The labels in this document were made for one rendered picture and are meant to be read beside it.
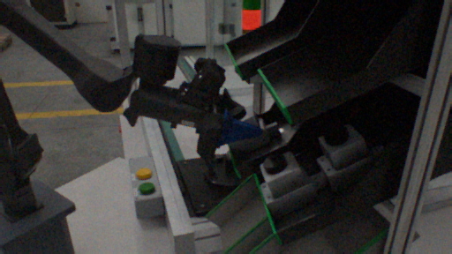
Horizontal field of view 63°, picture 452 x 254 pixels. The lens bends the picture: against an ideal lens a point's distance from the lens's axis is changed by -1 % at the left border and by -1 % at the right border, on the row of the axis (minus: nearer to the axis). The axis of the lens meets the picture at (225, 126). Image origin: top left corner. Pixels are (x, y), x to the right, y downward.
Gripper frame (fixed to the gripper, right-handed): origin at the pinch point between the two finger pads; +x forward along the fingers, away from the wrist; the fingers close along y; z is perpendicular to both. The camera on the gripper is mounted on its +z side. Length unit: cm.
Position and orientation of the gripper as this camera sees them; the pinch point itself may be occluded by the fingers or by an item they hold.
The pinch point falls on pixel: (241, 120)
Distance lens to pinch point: 62.4
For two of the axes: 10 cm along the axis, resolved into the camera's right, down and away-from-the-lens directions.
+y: -0.1, -4.8, 8.8
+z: 2.5, -8.5, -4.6
